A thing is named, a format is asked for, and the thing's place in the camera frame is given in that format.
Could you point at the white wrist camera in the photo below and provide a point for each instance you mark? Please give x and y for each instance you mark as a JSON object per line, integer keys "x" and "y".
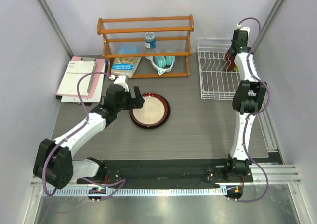
{"x": 240, "y": 27}
{"x": 120, "y": 80}

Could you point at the blue lidded jar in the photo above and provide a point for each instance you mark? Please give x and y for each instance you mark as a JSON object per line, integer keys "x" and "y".
{"x": 150, "y": 40}

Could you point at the red rimmed grey plate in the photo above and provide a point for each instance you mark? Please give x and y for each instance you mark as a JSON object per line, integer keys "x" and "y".
{"x": 149, "y": 110}

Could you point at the dark patterned plate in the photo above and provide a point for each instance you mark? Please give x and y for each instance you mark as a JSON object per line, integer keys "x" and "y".
{"x": 230, "y": 64}

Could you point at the teal cat ear headphones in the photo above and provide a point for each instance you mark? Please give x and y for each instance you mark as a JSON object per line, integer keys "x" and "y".
{"x": 162, "y": 64}

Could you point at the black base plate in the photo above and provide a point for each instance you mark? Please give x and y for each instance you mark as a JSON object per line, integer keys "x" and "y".
{"x": 171, "y": 173}

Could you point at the light blue box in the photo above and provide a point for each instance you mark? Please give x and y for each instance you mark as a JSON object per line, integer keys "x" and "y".
{"x": 128, "y": 49}

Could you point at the white board under folder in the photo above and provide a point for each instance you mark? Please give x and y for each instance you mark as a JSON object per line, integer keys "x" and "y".
{"x": 94, "y": 99}

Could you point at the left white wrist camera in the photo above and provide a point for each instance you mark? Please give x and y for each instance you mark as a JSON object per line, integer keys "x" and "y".
{"x": 120, "y": 80}

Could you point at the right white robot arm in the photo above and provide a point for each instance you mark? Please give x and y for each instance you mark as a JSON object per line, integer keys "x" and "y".
{"x": 248, "y": 99}

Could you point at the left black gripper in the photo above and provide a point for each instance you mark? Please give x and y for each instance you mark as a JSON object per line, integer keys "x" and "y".
{"x": 136, "y": 102}

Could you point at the pink folder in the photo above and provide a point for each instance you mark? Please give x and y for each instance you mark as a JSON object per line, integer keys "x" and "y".
{"x": 98, "y": 77}

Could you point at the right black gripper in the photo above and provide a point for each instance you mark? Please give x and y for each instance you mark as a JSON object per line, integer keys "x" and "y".
{"x": 246, "y": 40}

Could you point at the white wire dish rack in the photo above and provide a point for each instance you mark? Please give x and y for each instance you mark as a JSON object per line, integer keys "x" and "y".
{"x": 216, "y": 82}

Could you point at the blue paperback book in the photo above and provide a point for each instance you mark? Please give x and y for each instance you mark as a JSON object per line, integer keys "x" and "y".
{"x": 125, "y": 66}

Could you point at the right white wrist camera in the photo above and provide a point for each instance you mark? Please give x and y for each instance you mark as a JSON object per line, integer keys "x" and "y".
{"x": 240, "y": 27}

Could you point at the brown rimmed cream plate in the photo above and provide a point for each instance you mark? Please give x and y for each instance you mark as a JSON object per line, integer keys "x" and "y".
{"x": 169, "y": 112}

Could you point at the orange wooden shelf rack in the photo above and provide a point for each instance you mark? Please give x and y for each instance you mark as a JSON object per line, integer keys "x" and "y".
{"x": 173, "y": 38}

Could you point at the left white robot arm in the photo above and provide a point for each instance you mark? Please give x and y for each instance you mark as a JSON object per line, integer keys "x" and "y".
{"x": 54, "y": 162}

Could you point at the white slotted cable duct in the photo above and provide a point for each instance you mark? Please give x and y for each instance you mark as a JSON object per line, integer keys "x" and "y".
{"x": 96, "y": 192}

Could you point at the white spiral manual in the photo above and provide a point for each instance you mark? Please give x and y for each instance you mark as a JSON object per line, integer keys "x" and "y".
{"x": 74, "y": 72}

